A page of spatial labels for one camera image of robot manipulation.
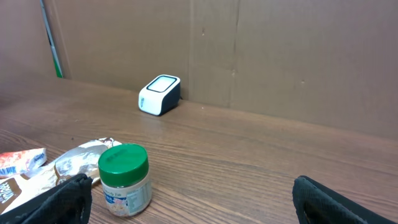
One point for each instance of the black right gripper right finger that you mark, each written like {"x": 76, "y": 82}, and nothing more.
{"x": 317, "y": 204}

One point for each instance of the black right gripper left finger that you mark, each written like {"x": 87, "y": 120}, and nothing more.
{"x": 68, "y": 203}

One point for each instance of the brown clear snack pouch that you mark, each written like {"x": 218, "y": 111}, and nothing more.
{"x": 20, "y": 188}

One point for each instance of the green-lid jar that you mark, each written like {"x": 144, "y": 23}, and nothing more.
{"x": 125, "y": 177}

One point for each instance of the orange Kleenex tissue pack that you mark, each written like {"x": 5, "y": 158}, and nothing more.
{"x": 20, "y": 162}

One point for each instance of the white barcode scanner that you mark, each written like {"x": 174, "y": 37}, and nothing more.
{"x": 160, "y": 96}

